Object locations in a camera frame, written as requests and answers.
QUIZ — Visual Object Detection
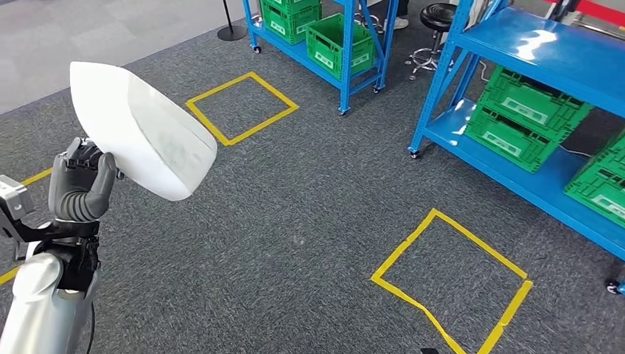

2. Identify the green folding crate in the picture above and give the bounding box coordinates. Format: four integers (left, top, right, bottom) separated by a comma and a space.
306, 13, 376, 82
259, 0, 323, 46
478, 66, 594, 144
464, 105, 562, 174
584, 129, 625, 192
564, 166, 625, 229

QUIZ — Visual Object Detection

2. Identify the white curved plastic part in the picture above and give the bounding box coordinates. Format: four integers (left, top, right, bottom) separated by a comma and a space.
69, 60, 219, 202

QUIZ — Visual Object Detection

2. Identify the yellow floor tape square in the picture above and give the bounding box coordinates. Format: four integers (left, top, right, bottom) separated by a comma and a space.
370, 209, 534, 354

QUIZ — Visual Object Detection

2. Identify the blue metal shelf rack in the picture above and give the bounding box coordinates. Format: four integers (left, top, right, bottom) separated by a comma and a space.
409, 0, 625, 296
242, 0, 400, 117

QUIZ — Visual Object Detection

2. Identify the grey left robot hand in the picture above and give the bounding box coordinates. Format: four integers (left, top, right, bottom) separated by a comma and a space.
47, 137, 118, 223

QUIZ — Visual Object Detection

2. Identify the black barrier post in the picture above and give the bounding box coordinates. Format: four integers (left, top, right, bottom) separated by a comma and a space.
549, 0, 582, 24

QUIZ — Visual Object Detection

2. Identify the black post with round base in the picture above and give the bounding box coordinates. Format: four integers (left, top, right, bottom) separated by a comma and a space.
217, 0, 248, 42

